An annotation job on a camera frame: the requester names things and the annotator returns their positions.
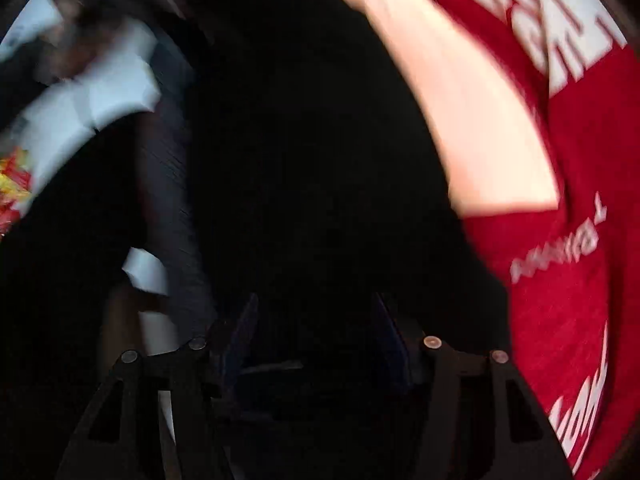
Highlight red pillow with gold emblem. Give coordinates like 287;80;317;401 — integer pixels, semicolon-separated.
0;147;35;237

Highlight black pants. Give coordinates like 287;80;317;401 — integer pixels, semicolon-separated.
0;0;512;480

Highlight red blanket with white characters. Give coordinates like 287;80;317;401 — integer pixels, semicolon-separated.
170;0;640;480

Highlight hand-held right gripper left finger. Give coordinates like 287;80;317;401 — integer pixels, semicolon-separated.
55;292;261;480

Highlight white cloth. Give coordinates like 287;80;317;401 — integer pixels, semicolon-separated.
0;0;182;356

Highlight person's left forearm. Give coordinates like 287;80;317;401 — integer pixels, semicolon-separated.
327;0;560;220

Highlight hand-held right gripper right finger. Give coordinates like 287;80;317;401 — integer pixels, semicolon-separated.
372;292;574;480

